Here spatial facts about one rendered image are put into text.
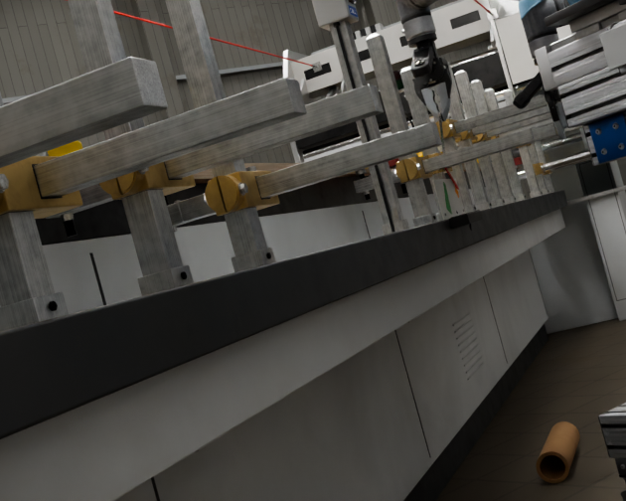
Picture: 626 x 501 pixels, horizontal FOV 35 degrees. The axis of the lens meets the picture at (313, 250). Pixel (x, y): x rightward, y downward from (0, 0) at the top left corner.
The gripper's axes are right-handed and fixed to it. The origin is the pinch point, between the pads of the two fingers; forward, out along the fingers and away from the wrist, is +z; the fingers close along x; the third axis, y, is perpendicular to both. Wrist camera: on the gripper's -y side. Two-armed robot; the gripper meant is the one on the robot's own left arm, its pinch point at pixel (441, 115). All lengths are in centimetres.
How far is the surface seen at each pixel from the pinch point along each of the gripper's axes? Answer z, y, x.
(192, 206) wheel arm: 13, -110, 16
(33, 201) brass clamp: 14, -161, 5
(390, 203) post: 18.3, -40.1, 7.2
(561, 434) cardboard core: 87, 23, -3
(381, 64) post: -14.2, -14.1, 7.5
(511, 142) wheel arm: 11.6, -9.9, -15.7
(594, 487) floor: 94, -2, -12
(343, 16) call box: -21.0, -41.9, 5.6
